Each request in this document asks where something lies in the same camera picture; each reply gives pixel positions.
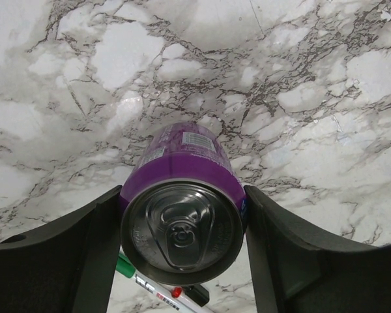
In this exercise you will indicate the green capped marker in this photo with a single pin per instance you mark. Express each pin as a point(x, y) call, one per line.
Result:
point(125, 268)

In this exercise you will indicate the red capped marker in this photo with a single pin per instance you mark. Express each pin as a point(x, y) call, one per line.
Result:
point(186, 304)

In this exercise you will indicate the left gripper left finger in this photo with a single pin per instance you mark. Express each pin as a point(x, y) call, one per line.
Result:
point(66, 265)

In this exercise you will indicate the purple can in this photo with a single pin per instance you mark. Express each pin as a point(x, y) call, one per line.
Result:
point(183, 209)

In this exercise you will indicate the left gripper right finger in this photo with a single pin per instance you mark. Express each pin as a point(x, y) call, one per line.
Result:
point(297, 266)

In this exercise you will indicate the black capped marker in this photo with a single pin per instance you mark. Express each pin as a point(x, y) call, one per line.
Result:
point(198, 294)

